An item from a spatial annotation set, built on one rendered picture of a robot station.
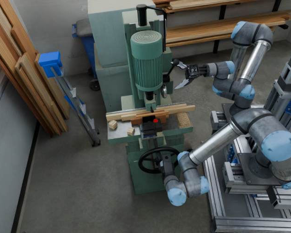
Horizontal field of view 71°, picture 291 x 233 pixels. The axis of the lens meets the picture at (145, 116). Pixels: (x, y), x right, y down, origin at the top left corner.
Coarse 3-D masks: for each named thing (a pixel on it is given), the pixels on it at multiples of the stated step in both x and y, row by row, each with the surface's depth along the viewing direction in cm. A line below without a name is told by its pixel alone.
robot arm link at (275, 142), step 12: (264, 120) 78; (276, 120) 78; (252, 132) 81; (264, 132) 76; (276, 132) 73; (288, 132) 73; (264, 144) 75; (276, 144) 72; (288, 144) 71; (276, 156) 75; (288, 156) 76; (276, 168) 94; (288, 168) 91; (288, 180) 98
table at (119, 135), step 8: (120, 120) 152; (128, 120) 152; (168, 120) 149; (120, 128) 146; (136, 128) 145; (168, 128) 144; (176, 128) 143; (184, 128) 143; (192, 128) 144; (112, 136) 141; (120, 136) 141; (128, 136) 141; (136, 136) 142
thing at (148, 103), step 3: (144, 93) 146; (144, 96) 144; (153, 96) 143; (144, 99) 148; (153, 99) 140; (147, 102) 139; (150, 102) 139; (153, 102) 138; (156, 102) 140; (147, 105) 139; (150, 105) 139; (153, 105) 140; (156, 105) 143; (147, 108) 141; (150, 108) 141; (153, 108) 142
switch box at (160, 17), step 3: (159, 15) 139; (162, 15) 139; (159, 18) 135; (162, 18) 135; (162, 21) 133; (165, 21) 133; (162, 24) 134; (165, 24) 135; (162, 27) 136; (165, 27) 136; (162, 30) 137; (165, 30) 137; (162, 33) 139; (165, 33) 139; (162, 36) 140; (165, 36) 140
